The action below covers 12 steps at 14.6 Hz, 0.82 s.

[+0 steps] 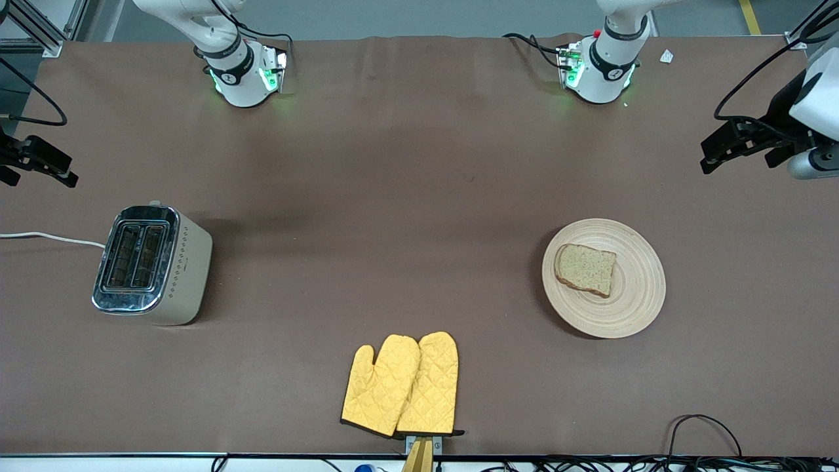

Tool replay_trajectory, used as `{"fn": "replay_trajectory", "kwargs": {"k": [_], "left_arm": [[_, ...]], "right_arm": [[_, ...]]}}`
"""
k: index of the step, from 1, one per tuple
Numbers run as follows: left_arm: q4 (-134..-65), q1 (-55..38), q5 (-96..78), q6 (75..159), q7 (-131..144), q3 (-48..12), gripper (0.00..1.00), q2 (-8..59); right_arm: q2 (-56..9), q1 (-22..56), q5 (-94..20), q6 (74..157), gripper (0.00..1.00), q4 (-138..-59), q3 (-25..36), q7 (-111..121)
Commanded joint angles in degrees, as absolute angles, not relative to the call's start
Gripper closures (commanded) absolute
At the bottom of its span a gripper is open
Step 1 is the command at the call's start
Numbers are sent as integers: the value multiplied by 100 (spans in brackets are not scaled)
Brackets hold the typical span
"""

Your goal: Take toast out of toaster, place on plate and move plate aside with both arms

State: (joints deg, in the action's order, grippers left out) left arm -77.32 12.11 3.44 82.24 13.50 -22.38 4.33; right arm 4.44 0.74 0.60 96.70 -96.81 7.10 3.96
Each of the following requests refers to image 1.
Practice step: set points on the brown toast slice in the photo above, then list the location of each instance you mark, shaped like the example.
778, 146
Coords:
586, 269

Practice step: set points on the yellow quilted oven mitt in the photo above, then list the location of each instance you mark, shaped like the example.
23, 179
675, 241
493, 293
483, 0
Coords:
380, 393
436, 387

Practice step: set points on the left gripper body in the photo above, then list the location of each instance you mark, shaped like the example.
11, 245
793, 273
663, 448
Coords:
782, 108

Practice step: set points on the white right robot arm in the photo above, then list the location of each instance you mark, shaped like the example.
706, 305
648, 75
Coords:
242, 85

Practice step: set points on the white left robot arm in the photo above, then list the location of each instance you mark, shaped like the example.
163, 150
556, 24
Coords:
603, 78

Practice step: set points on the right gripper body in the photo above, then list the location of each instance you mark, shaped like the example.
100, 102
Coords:
8, 152

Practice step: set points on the round wooden plate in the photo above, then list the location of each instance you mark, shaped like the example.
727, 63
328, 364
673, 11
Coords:
629, 308

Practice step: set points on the small metal bracket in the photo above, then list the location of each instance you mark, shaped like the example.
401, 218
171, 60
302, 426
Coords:
438, 444

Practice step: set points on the brown table cover mat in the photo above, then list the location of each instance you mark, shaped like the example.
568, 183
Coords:
393, 229

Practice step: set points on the beige chrome two-slot toaster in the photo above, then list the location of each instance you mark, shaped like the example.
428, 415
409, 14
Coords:
187, 275

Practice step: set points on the aluminium frame profile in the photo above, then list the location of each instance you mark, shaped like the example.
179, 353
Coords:
46, 42
796, 40

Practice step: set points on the small white paper scrap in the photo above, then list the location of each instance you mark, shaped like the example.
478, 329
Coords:
666, 56

